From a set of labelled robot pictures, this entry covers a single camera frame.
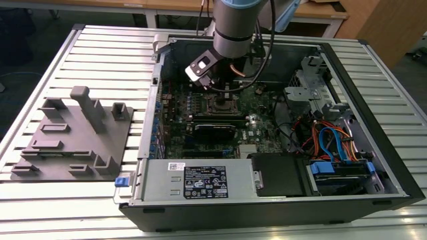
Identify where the blue wire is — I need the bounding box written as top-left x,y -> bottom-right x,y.
318,127 -> 351,165

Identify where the copper cable sleeve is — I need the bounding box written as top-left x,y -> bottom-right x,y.
229,63 -> 247,79

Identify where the black graphics card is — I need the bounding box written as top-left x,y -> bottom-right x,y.
193,122 -> 239,141

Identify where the wooden cabinet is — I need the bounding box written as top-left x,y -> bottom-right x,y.
333,0 -> 427,68

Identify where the black wire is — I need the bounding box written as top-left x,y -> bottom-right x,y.
273,93 -> 303,154

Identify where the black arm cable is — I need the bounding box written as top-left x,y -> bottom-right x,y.
197,0 -> 278,92

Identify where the orange wire bundle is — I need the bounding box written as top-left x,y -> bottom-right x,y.
299,119 -> 363,163

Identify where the CPU socket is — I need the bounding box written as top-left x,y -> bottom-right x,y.
206,93 -> 246,117

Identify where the hard disk in blue carrier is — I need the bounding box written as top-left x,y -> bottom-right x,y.
309,159 -> 377,196

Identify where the pale blue teach pendant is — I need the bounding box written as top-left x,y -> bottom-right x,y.
275,0 -> 302,31

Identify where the metal drive cage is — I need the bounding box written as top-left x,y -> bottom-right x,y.
283,56 -> 355,121

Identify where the blue floor cable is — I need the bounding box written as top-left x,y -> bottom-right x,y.
0,71 -> 47,81

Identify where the silver power supply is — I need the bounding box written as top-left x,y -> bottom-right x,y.
131,158 -> 261,202

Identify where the black RAM stick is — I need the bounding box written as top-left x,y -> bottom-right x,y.
194,113 -> 251,120
193,117 -> 251,125

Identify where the black plastic shroud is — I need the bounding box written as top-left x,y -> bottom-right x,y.
249,152 -> 315,197

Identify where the black PC case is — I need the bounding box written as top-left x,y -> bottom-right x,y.
118,33 -> 427,232

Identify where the metal socket cover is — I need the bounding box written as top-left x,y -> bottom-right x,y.
209,94 -> 245,115

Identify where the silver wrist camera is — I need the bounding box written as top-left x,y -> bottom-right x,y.
184,48 -> 225,90

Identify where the green motherboard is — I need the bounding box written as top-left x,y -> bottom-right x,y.
159,83 -> 295,160

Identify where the grey parts rack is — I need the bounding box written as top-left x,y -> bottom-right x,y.
10,85 -> 135,181

